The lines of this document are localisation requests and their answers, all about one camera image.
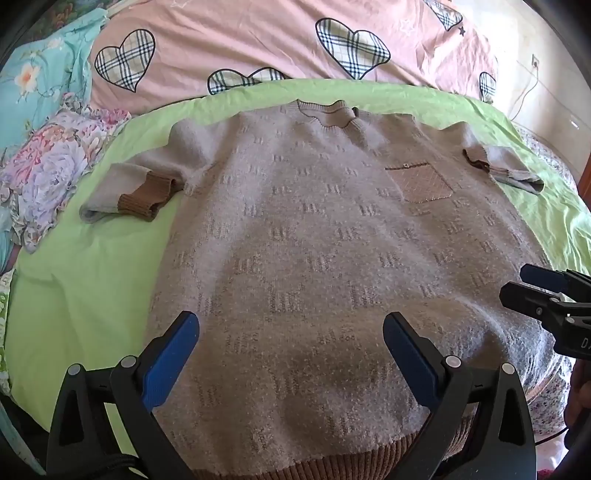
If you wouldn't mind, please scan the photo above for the grey knitted sweater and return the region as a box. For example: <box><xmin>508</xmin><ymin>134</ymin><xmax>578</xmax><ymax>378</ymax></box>
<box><xmin>79</xmin><ymin>99</ymin><xmax>557</xmax><ymax>480</ymax></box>

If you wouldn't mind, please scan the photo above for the pink quilt with plaid hearts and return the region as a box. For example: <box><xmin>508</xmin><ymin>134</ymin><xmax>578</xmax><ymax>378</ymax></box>
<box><xmin>90</xmin><ymin>0</ymin><xmax>499</xmax><ymax>104</ymax></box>

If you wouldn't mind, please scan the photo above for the white cable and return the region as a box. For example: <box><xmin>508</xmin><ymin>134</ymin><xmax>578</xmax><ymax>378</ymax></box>
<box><xmin>508</xmin><ymin>65</ymin><xmax>541</xmax><ymax>121</ymax></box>

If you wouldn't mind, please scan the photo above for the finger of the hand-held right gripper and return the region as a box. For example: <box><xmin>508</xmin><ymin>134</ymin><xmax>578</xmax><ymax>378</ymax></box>
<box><xmin>520</xmin><ymin>264</ymin><xmax>591</xmax><ymax>298</ymax></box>
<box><xmin>500</xmin><ymin>281</ymin><xmax>575</xmax><ymax>321</ymax></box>

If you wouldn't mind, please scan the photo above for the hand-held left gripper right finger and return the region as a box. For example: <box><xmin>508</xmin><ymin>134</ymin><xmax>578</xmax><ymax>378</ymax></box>
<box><xmin>383</xmin><ymin>312</ymin><xmax>539</xmax><ymax>480</ymax></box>

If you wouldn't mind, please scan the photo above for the green bed sheet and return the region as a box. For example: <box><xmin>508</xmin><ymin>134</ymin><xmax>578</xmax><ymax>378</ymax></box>
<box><xmin>4</xmin><ymin>78</ymin><xmax>591</xmax><ymax>435</ymax></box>

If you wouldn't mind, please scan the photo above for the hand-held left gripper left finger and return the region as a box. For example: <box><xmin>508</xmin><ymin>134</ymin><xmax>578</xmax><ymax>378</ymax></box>
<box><xmin>46</xmin><ymin>311</ymin><xmax>200</xmax><ymax>480</ymax></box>

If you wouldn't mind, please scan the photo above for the small-flowered bed sheet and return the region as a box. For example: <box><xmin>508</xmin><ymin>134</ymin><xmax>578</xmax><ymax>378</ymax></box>
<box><xmin>512</xmin><ymin>124</ymin><xmax>580</xmax><ymax>195</ymax></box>

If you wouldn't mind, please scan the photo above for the turquoise floral pillow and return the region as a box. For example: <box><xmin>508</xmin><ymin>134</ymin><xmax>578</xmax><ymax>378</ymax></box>
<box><xmin>0</xmin><ymin>7</ymin><xmax>109</xmax><ymax>153</ymax></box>

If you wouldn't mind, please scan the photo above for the purple floral quilt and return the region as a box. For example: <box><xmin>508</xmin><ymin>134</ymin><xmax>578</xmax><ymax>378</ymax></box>
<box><xmin>0</xmin><ymin>95</ymin><xmax>132</xmax><ymax>254</ymax></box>

